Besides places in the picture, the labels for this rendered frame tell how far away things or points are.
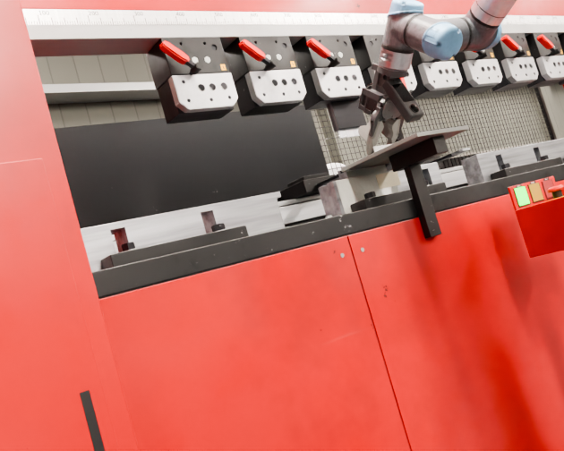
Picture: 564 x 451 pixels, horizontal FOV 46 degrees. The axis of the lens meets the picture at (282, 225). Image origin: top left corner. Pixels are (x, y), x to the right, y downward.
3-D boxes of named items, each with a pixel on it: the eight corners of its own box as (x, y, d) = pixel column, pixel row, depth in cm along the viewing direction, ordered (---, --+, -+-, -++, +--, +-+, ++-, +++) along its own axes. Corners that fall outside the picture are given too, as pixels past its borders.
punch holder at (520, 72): (514, 80, 212) (498, 32, 213) (491, 91, 219) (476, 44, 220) (540, 79, 221) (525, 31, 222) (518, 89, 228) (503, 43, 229)
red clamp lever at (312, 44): (312, 35, 162) (343, 58, 166) (303, 43, 165) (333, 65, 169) (311, 40, 161) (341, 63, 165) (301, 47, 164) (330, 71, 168)
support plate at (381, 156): (417, 136, 145) (416, 132, 145) (341, 172, 166) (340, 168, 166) (469, 129, 156) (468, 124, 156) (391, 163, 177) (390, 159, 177)
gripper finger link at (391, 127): (381, 141, 172) (383, 108, 167) (398, 149, 169) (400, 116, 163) (372, 145, 171) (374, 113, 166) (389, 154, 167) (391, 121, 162)
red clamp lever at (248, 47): (245, 36, 150) (279, 61, 154) (235, 44, 153) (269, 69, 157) (243, 42, 149) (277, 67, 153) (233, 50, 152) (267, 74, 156)
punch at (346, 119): (341, 137, 170) (330, 101, 170) (337, 140, 171) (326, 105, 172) (369, 133, 176) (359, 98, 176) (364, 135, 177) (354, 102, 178)
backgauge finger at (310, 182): (340, 177, 172) (335, 158, 172) (284, 203, 193) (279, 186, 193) (373, 171, 179) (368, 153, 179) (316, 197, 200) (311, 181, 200)
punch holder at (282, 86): (258, 103, 153) (238, 36, 154) (240, 116, 160) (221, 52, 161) (309, 98, 162) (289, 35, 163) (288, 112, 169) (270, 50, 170)
